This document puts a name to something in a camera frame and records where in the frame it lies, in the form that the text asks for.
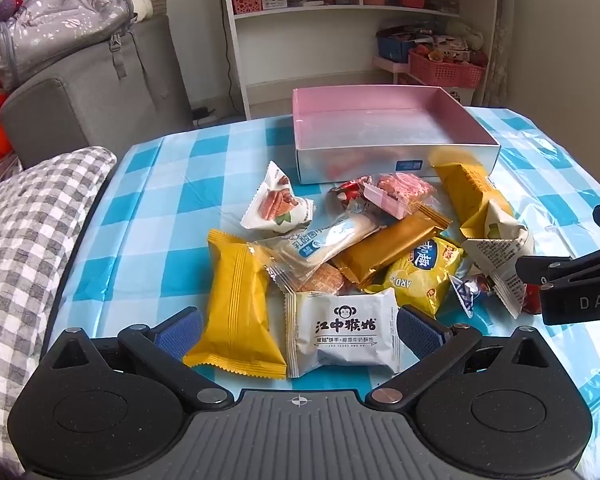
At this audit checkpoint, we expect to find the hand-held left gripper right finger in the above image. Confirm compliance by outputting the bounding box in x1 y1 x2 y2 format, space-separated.
367 304 563 411

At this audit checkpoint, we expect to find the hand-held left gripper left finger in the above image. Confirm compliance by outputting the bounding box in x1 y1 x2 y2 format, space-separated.
39 307 233 411

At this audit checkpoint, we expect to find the white green print nut packet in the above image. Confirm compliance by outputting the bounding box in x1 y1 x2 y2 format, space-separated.
461 199 537 319

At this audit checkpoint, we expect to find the small blue-white candy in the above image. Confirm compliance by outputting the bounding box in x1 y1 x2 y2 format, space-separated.
449 274 492 317

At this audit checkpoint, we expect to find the yellow snack packet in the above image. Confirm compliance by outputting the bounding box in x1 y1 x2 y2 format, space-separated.
429 151 516 239
182 229 287 380

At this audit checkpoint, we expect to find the white biscuit packet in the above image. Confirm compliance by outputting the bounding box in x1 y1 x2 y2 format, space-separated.
283 289 402 379

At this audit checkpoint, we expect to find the clear white-blue bread packet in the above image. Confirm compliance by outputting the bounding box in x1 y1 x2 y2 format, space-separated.
250 209 382 295

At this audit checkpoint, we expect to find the pink cardboard box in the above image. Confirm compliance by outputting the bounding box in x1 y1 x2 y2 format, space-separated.
292 86 502 185

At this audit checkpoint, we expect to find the small red candy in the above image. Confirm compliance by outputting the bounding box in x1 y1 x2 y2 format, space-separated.
521 284 544 315

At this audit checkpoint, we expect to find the yellow chip bag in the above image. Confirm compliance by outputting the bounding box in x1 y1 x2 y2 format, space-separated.
362 236 467 317

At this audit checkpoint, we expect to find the gold wafer packet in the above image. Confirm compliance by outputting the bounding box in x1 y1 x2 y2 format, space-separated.
331 204 454 291

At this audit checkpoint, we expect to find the clear orange cracker packet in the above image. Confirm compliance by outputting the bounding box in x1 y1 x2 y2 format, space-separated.
300 261 357 297

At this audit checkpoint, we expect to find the blue checked tablecloth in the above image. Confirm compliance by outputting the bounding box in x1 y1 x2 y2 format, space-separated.
42 104 600 480

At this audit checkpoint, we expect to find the clear pink rice cake packet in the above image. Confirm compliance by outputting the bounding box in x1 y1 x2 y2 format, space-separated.
362 172 439 219

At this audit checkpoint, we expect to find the red candy packet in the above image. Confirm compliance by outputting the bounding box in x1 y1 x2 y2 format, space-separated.
328 177 381 216

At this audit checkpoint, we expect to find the white pecan print packet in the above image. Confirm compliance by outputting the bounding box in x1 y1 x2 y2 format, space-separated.
240 161 315 234

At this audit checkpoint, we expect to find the grey checked cushion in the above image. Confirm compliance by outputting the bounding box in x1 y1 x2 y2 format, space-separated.
0 146 118 473

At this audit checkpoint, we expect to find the large pink-red basket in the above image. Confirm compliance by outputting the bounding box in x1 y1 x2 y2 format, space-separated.
408 48 487 89

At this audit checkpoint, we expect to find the beige plush toy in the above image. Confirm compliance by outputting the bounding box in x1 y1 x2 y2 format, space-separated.
449 20 485 52

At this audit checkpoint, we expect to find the grey sofa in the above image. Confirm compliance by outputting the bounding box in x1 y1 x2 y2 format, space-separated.
0 14 196 171

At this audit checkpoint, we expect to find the white shelf unit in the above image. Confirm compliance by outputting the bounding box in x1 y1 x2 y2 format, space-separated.
214 0 515 122

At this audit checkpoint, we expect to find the silver backpack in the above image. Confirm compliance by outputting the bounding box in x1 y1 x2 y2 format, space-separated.
0 0 139 92

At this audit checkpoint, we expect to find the black cable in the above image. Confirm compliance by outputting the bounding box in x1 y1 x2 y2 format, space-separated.
224 10 235 111

